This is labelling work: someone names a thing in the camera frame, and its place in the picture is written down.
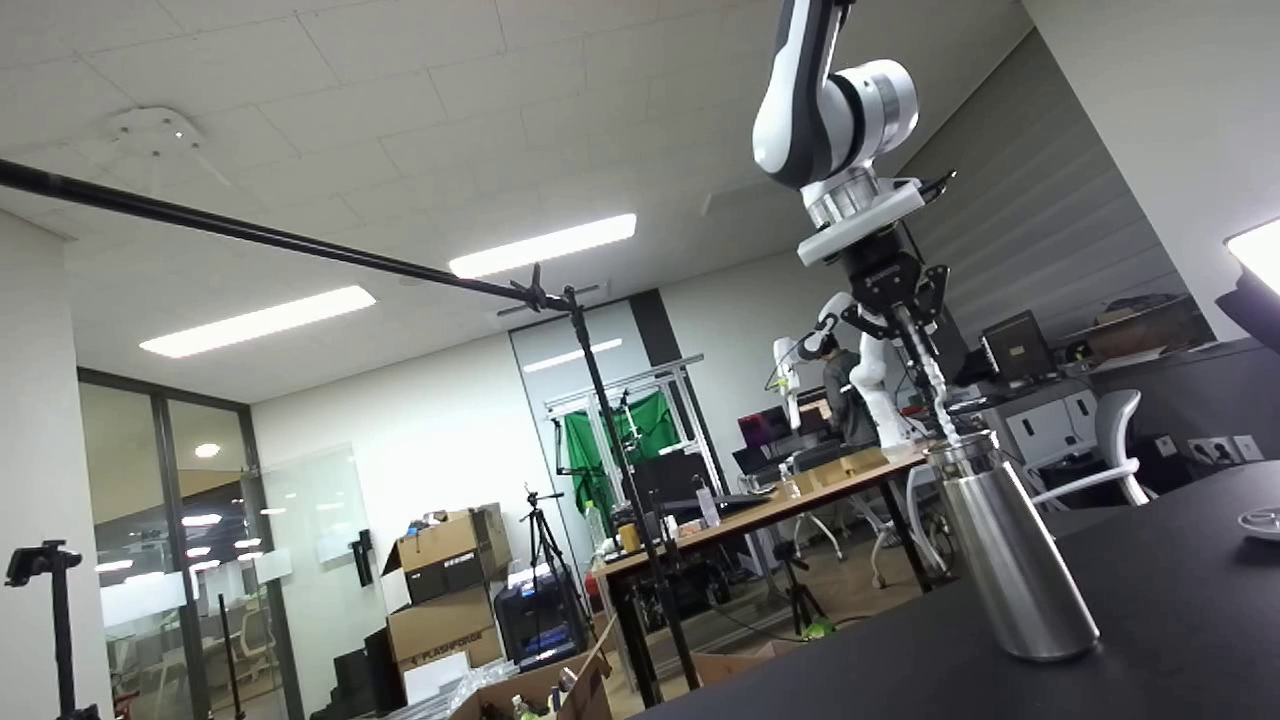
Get stainless steel flask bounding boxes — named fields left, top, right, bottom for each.
left=928, top=428, right=1108, bottom=669

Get long ceiling light panel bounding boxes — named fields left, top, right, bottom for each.
left=137, top=280, right=381, bottom=362
left=446, top=206, right=645, bottom=283

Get white office chair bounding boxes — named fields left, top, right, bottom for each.
left=1018, top=384, right=1161, bottom=543

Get bright lamp panel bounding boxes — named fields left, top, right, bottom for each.
left=1216, top=217, right=1280, bottom=360

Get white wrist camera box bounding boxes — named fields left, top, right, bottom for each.
left=794, top=166, right=934, bottom=266

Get black vertical stand pole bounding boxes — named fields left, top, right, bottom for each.
left=558, top=283, right=703, bottom=710

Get black desk monitor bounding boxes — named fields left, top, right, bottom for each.
left=630, top=449, right=712, bottom=518

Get black computer monitor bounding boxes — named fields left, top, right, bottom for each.
left=979, top=308, right=1062, bottom=392

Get black horizontal boom pole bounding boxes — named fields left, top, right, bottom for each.
left=0, top=152, right=580, bottom=317

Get white drawer cabinet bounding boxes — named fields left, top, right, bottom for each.
left=998, top=387, right=1112, bottom=472

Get small black tripod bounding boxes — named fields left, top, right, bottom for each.
left=520, top=489, right=593, bottom=643

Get wooden desk with black legs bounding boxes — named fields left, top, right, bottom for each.
left=589, top=444, right=938, bottom=710

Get round ceiling smoke detector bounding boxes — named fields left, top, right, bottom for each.
left=104, top=104, right=205, bottom=158

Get glass whiteboard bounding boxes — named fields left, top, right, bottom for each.
left=255, top=444, right=373, bottom=565

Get open cardboard box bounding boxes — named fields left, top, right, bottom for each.
left=447, top=614, right=623, bottom=720

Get green cloth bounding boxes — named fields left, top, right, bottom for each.
left=552, top=407, right=619, bottom=518
left=614, top=387, right=685, bottom=468

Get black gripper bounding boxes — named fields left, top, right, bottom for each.
left=845, top=224, right=967, bottom=398

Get blue storage bin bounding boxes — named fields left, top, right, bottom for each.
left=492, top=565, right=593, bottom=671

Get black camera tripod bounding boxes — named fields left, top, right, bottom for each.
left=0, top=534, right=104, bottom=720

